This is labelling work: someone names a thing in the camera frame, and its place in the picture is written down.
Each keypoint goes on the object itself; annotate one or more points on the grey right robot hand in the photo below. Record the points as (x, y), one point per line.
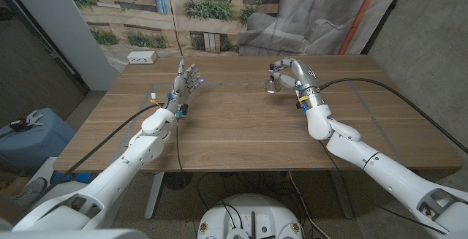
(307, 78)

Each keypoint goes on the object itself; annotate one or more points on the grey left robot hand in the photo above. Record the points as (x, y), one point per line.
(179, 85)

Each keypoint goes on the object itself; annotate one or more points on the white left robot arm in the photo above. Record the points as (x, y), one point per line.
(120, 166)

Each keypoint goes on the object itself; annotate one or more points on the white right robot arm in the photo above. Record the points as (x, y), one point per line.
(395, 180)

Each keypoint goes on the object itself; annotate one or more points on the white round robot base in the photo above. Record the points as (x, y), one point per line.
(252, 209)

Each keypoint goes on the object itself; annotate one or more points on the black and white hand tool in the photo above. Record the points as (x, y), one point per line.
(27, 121)

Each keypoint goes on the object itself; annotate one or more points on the white power strip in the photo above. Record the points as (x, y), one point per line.
(142, 57)

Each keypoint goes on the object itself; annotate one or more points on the printed fabric backdrop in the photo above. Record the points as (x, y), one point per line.
(219, 30)

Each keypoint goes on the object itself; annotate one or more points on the black round floor stand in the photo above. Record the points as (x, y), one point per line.
(178, 180)

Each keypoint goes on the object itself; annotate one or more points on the black backdrop pole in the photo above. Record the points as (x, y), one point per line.
(387, 14)

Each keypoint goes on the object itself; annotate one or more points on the white table leg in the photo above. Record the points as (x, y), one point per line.
(153, 199)

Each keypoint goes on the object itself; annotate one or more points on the grey table leg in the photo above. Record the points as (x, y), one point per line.
(343, 202)

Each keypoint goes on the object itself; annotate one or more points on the white partition panel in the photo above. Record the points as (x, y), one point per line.
(62, 23)

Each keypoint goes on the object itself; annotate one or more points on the blue plastic container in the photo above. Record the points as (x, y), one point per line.
(40, 144)

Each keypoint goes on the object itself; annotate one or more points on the grey sneaker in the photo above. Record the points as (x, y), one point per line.
(31, 191)

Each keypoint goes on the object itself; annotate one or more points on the white robot torso rim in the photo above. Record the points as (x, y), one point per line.
(73, 234)

